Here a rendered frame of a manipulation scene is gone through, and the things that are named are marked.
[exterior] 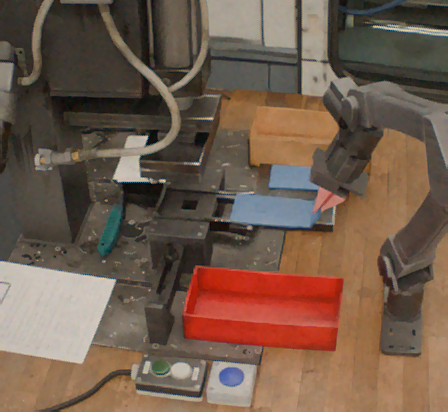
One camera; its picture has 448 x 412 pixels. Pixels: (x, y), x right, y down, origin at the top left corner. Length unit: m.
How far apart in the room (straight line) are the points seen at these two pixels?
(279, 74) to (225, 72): 0.13
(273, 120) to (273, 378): 0.67
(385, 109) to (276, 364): 0.44
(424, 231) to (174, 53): 0.47
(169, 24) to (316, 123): 0.60
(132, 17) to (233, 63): 0.81
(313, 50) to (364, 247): 0.58
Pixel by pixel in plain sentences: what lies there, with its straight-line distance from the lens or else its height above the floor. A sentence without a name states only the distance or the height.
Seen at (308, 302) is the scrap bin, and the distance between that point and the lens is 1.47.
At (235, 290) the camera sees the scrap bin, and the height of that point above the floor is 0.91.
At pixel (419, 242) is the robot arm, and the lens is 1.30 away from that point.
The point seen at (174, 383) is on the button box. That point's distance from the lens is 1.32.
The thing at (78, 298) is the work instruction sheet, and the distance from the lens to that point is 1.51.
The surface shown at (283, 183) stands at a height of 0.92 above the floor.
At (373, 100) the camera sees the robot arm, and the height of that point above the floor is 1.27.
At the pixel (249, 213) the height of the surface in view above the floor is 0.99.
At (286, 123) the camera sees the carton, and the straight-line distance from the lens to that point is 1.84.
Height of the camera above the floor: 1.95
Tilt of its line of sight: 38 degrees down
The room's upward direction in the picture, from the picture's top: 2 degrees counter-clockwise
